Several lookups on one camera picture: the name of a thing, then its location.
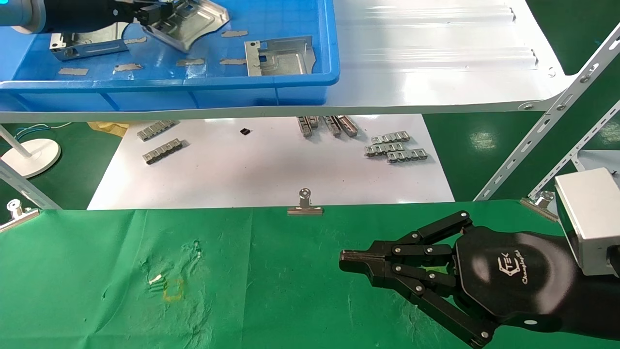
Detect silver binder clip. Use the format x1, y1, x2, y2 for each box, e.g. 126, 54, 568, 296
520, 190, 559, 222
287, 188, 324, 217
0, 199, 41, 234

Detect white board sheet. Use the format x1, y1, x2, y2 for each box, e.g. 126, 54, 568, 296
87, 114, 455, 210

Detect yellow crumpled cloth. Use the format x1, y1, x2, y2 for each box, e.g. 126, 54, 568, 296
87, 121, 130, 138

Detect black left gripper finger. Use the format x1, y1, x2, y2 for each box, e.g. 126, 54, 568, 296
127, 0, 173, 12
137, 10, 170, 28

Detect white round lamp stand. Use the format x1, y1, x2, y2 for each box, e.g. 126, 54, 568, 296
0, 125, 62, 179

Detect white metal shelf plate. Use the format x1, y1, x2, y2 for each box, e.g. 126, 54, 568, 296
0, 0, 578, 124

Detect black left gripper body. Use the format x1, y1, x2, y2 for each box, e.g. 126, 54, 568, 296
45, 0, 141, 32

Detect green cloth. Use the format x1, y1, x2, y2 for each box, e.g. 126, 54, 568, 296
0, 200, 620, 349

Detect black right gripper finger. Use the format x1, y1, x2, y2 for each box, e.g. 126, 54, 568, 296
340, 262, 496, 348
340, 210, 473, 265

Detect flat sheet metal bracket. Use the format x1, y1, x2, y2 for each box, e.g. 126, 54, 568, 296
245, 36, 316, 77

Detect folded sheet metal bracket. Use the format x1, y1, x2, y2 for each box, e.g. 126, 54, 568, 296
49, 22, 129, 61

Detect blue green wires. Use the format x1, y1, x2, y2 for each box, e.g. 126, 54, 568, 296
15, 123, 73, 140

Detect light grey plate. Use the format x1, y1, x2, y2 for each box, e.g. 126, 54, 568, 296
576, 150, 620, 176

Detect white perforated angle bar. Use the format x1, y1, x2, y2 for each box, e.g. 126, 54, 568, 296
528, 101, 620, 198
474, 23, 620, 202
0, 160, 62, 210

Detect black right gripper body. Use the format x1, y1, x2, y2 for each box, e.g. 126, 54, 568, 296
453, 225, 578, 336

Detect blue plastic bin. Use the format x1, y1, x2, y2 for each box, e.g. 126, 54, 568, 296
0, 0, 340, 113

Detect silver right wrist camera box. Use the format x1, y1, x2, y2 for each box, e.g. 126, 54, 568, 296
555, 168, 620, 277

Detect curved sheet metal bracket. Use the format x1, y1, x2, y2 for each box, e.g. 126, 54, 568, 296
143, 0, 230, 53

